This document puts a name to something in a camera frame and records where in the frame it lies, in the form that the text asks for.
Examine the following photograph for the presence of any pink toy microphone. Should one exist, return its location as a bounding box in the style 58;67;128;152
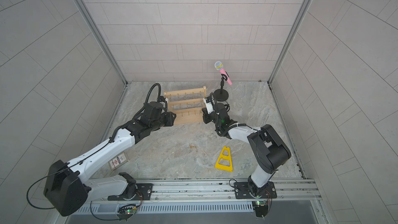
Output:
215;61;232;85

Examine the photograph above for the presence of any yellow triangular plastic stand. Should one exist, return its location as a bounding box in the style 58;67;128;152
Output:
215;146;233;172

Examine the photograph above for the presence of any wooden jewelry display stand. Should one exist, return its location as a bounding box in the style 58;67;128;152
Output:
163;86;207;125

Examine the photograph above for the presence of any left green circuit board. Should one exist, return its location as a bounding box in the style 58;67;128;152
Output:
117;204;138;221

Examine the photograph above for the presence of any green circuit board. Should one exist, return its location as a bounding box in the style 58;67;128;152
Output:
117;204;138;221
252;201;269;219

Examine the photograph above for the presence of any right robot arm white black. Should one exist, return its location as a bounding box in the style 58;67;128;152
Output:
202;93;292;198

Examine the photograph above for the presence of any small printed card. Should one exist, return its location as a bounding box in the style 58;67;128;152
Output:
108;152;129;171

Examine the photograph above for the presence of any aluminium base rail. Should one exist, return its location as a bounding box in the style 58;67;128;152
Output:
71;178;321;206

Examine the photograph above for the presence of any right green circuit board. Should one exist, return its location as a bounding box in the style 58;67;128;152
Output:
252;201;269;219

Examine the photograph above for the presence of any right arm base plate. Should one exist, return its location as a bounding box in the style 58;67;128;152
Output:
232;181;277;200

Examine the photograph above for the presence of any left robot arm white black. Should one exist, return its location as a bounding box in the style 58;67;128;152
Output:
43;91;176;217

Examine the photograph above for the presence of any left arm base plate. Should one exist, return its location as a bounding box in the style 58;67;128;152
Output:
107;183;153;201

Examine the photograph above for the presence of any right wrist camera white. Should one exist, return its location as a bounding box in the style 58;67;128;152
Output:
203;96;214;114

